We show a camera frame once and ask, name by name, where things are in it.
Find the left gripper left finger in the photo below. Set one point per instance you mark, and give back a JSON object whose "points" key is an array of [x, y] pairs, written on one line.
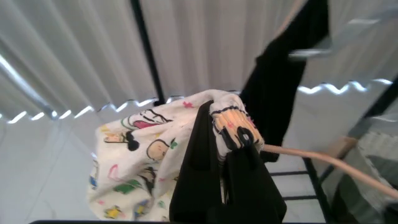
{"points": [[196, 186]]}

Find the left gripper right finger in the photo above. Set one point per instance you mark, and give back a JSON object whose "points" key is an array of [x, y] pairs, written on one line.
{"points": [[248, 186]]}

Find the cream printed garment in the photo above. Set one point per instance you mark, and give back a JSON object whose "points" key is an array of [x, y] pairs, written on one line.
{"points": [[140, 155]]}

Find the black t-shirt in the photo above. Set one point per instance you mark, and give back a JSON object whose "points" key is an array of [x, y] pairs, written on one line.
{"points": [[273, 93]]}

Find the white laundry basket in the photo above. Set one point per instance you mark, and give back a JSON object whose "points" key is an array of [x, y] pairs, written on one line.
{"points": [[370, 174]]}

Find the black clothes rack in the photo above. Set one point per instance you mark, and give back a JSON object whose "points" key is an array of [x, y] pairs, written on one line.
{"points": [[146, 46]]}

